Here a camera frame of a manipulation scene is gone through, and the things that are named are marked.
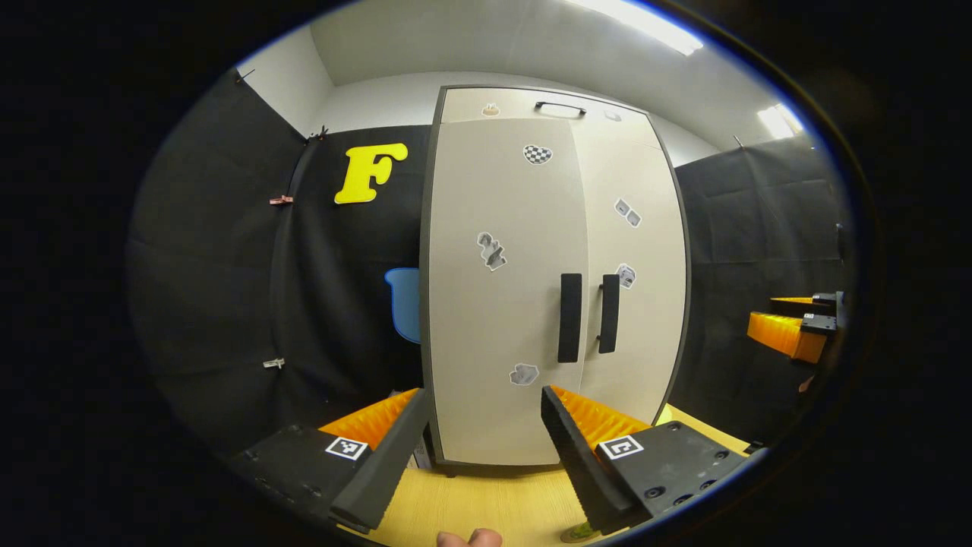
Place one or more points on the white cabinet drawer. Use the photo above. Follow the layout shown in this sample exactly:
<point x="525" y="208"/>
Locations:
<point x="516" y="106"/>

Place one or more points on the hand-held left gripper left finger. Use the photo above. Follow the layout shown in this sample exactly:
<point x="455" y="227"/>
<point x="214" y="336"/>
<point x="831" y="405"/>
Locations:
<point x="387" y="471"/>

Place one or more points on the black backdrop cloth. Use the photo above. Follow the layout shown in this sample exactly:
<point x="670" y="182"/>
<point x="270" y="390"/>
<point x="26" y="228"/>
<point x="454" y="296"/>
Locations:
<point x="228" y="289"/>
<point x="744" y="251"/>

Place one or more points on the white cabinet door heart sticker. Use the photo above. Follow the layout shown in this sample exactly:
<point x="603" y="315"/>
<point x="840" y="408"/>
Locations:
<point x="493" y="319"/>

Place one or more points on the long ceiling light panel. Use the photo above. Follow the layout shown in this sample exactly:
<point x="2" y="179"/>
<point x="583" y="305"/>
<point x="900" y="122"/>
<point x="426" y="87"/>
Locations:
<point x="645" y="19"/>

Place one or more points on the white cloth clip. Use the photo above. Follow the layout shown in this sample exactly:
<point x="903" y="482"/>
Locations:
<point x="273" y="363"/>

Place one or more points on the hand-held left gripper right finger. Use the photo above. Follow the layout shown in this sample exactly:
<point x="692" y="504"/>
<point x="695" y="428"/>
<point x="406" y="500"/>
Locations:
<point x="577" y="463"/>

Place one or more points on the white cabinet door carton sticker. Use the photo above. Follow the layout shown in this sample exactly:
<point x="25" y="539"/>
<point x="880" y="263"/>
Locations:
<point x="645" y="319"/>

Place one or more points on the white and grey cabinet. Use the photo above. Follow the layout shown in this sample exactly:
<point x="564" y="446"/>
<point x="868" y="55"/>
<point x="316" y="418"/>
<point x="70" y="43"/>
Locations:
<point x="423" y="319"/>

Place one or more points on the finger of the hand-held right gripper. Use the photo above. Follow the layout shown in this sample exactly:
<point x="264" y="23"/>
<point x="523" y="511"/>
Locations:
<point x="824" y="302"/>
<point x="782" y="334"/>

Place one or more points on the round wooden coaster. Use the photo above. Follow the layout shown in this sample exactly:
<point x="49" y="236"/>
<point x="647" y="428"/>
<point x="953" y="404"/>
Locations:
<point x="571" y="537"/>

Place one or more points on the red cloth clip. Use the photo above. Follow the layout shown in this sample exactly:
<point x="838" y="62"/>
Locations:
<point x="281" y="200"/>

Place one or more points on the small ceiling light panel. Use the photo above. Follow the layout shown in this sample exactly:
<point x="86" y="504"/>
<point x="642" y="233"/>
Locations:
<point x="780" y="121"/>

